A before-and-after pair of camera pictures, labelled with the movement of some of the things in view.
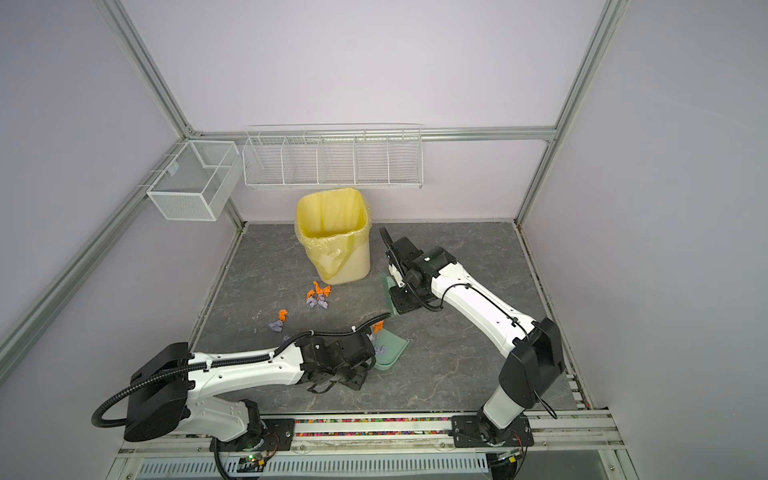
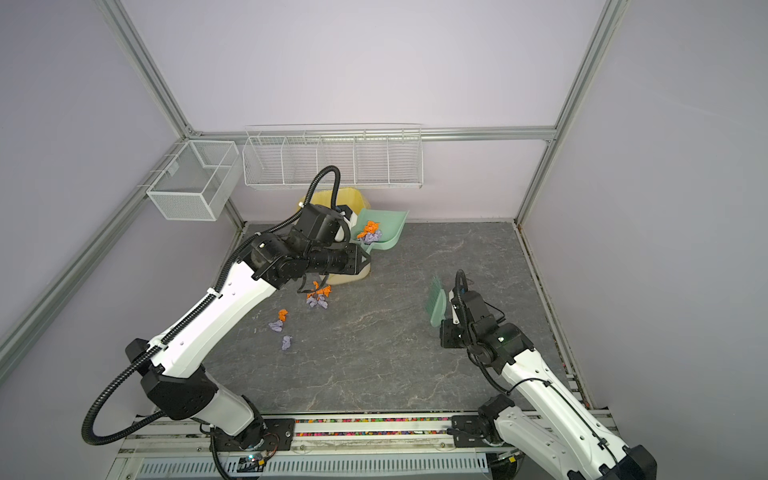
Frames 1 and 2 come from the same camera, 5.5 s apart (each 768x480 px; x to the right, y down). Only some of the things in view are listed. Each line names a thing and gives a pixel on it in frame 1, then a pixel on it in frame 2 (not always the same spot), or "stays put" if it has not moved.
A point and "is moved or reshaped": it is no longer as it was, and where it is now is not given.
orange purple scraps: [379, 350] → [371, 233]
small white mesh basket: [198, 181] stays put
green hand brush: [389, 283] is moved or reshaped
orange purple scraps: [318, 296] stays put
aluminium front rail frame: [576, 444] stays put
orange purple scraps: [277, 326] stays put
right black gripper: [401, 304] → [447, 339]
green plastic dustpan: [387, 347] → [391, 223]
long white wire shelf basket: [381, 156] stays put
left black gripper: [357, 382] → [355, 257]
